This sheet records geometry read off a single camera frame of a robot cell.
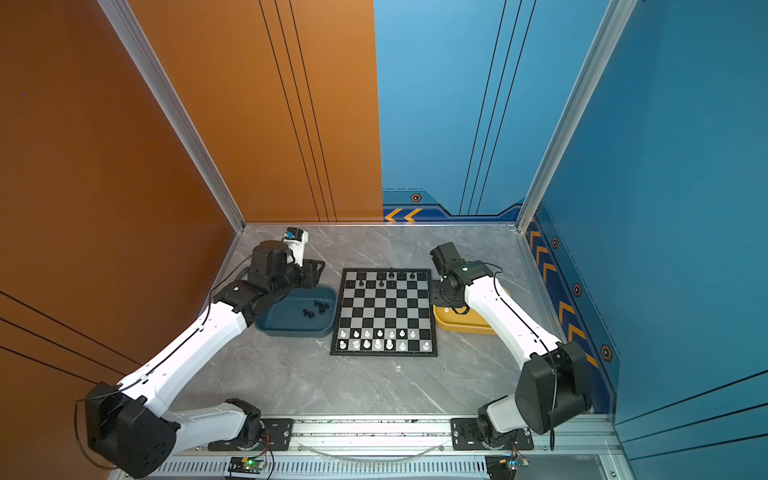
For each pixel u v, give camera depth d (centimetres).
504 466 70
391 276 102
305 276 69
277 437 74
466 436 72
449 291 58
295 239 68
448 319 92
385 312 94
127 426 38
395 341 86
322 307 96
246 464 71
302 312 94
